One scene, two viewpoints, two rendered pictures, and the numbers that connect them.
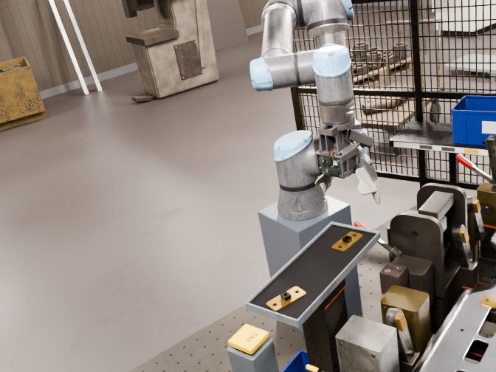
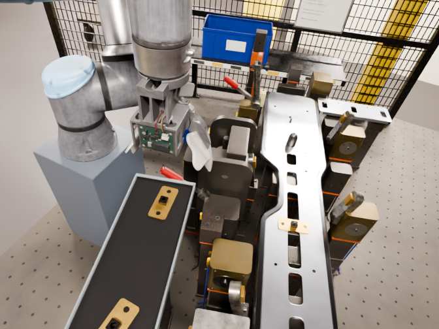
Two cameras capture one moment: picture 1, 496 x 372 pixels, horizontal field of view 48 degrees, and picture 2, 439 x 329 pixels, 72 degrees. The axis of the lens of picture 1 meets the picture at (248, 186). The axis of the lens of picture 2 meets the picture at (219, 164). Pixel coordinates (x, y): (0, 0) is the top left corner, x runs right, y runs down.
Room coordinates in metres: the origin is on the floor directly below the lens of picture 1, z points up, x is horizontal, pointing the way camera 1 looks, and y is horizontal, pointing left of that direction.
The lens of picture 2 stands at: (0.79, -0.05, 1.69)
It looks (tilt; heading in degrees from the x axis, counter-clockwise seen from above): 46 degrees down; 320
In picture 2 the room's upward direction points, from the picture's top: 7 degrees clockwise
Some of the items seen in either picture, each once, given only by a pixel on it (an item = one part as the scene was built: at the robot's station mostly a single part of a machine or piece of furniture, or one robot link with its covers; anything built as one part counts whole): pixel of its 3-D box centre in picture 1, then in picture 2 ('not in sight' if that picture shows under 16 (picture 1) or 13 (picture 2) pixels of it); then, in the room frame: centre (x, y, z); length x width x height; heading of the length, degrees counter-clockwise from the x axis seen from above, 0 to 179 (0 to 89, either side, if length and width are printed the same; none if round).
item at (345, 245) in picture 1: (347, 239); (163, 200); (1.15, -0.21, 1.17); 0.08 x 0.04 x 0.01; 131
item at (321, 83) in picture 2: not in sight; (310, 111); (1.46, -1.12, 0.88); 0.08 x 0.08 x 0.36; 47
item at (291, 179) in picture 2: not in sight; (280, 206); (1.14, -0.64, 0.84); 0.12 x 0.05 x 0.29; 47
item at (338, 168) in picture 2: not in sight; (330, 196); (1.08, -0.84, 0.84); 0.10 x 0.05 x 0.29; 47
